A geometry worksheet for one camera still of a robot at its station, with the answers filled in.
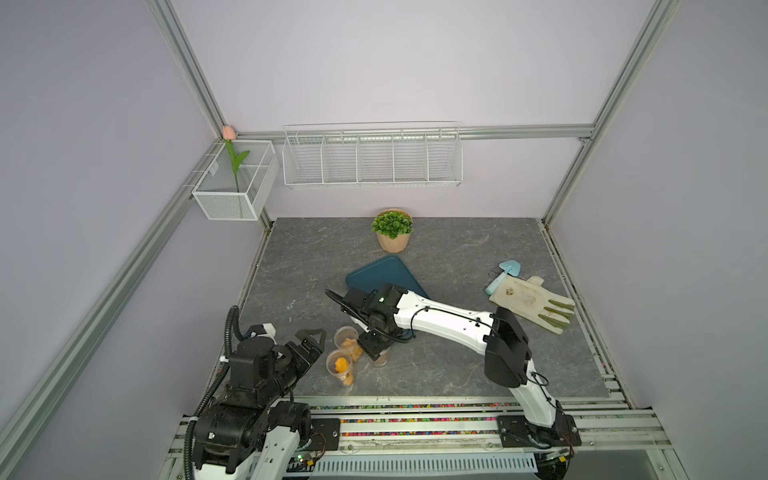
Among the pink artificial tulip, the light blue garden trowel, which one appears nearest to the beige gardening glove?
the light blue garden trowel

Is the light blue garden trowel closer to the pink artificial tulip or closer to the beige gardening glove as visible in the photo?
the beige gardening glove

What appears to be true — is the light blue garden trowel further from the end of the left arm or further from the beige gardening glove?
the end of the left arm

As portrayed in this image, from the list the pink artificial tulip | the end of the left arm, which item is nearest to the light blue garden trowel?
the end of the left arm

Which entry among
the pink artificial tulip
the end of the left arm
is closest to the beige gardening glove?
the end of the left arm

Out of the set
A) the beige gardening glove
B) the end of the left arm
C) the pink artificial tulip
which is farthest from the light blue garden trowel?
the pink artificial tulip

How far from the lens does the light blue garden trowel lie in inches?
39.9

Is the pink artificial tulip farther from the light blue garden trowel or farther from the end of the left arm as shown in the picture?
the light blue garden trowel

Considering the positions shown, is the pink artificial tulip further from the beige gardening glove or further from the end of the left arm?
the beige gardening glove

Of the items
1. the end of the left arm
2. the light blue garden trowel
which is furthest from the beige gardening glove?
the end of the left arm

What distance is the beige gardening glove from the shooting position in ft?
3.14
